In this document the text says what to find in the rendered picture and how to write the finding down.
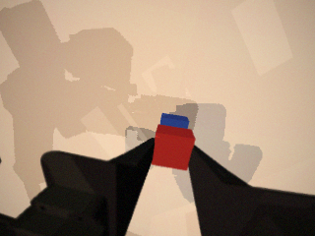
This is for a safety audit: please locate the red block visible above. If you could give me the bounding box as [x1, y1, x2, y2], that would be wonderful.
[152, 124, 196, 170]

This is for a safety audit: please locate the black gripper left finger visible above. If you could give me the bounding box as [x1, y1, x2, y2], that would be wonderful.
[40, 138, 155, 236]

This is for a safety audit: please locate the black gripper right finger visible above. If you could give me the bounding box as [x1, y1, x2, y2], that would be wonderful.
[189, 145, 315, 236]

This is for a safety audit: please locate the blue block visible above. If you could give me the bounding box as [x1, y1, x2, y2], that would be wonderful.
[160, 113, 189, 129]

